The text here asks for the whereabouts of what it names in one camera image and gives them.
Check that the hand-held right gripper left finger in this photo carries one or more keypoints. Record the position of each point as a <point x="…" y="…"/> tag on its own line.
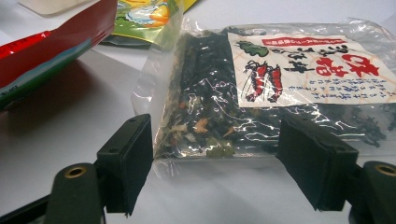
<point x="124" y="161"/>

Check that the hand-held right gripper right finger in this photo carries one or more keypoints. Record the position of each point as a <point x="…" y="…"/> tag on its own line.
<point x="314" y="165"/>

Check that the clear bag of dried seaweed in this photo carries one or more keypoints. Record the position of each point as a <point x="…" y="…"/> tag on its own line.
<point x="202" y="93"/>

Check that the yellow green spout pouch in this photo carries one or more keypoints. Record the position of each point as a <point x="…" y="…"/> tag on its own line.
<point x="140" y="18"/>

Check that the white plastic container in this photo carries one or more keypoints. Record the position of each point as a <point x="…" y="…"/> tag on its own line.
<point x="53" y="6"/>

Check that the red snack packet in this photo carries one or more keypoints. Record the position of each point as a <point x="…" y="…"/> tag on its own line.
<point x="62" y="40"/>

